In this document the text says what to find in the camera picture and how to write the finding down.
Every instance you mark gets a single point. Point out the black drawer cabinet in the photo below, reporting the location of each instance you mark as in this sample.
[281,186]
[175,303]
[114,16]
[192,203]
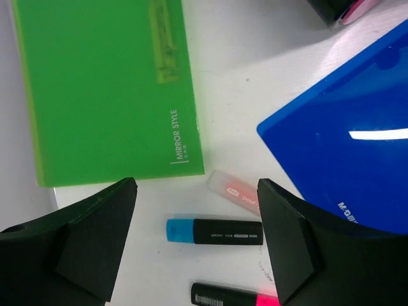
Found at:
[332,12]

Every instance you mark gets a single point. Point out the dark blue clipboard folder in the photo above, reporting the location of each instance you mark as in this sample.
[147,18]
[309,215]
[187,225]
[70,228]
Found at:
[343,142]

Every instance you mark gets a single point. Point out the pink top drawer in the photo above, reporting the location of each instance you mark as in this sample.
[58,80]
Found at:
[357,10]

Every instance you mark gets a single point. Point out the green clip file folder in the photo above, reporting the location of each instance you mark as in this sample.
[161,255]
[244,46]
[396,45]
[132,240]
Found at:
[109,90]

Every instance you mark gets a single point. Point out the pale pink eraser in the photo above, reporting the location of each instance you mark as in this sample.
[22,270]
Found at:
[235,190]

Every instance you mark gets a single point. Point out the blue capped black highlighter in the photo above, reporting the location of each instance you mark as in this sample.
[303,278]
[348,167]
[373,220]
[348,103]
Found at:
[214,232]

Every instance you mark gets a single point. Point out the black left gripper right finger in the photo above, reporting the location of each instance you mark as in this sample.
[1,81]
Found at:
[318,258]

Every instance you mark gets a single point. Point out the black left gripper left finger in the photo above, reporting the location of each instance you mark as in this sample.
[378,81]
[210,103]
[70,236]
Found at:
[71,256]

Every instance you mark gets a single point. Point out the pink capped black highlighter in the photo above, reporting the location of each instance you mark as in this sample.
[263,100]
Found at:
[212,295]

